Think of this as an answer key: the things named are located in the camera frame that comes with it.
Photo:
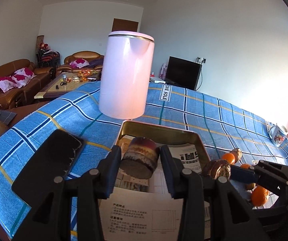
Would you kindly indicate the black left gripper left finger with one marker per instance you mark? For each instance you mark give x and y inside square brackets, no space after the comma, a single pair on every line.
[97,184]

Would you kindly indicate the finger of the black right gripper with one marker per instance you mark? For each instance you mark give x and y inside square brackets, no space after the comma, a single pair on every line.
[243,175]

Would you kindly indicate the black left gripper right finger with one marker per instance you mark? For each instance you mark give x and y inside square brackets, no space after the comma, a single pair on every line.
[183,183]

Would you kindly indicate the orange fruit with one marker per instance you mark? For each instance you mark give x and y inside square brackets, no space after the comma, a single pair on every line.
[245,166]
[229,157]
[259,196]

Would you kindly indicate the brown white cut fruit half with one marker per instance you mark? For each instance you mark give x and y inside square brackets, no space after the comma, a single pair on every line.
[237,154]

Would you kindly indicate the printed paper leaflet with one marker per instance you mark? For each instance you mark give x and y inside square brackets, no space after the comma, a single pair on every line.
[131,215]

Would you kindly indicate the black smartphone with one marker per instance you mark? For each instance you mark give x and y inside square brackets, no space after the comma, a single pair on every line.
[54,158]

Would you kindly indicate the colourful white ceramic mug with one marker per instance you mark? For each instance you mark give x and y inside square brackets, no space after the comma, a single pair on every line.
[277,134]

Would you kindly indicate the blue plaid tablecloth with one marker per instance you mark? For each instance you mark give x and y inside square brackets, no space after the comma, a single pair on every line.
[221,126]

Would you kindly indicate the wooden coffee table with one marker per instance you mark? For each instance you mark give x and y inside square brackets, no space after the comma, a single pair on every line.
[64,83]

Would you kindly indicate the black television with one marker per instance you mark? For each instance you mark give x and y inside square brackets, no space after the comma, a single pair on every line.
[183,73]

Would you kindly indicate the pink electric kettle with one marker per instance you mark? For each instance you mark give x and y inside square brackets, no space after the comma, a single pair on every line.
[125,74]

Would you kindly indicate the brown leather sofa far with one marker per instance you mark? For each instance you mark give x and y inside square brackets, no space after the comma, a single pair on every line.
[83,60]

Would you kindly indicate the brown leather sofa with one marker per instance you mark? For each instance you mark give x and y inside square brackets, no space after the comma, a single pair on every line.
[20,81]
[83,60]

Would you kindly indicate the brown leather sofa left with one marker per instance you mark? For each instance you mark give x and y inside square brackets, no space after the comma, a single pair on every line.
[20,81]

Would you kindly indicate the pink flowered cushion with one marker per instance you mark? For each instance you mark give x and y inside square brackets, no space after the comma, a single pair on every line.
[7,83]

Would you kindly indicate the brown wooden door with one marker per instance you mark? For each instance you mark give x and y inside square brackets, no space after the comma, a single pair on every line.
[124,25]

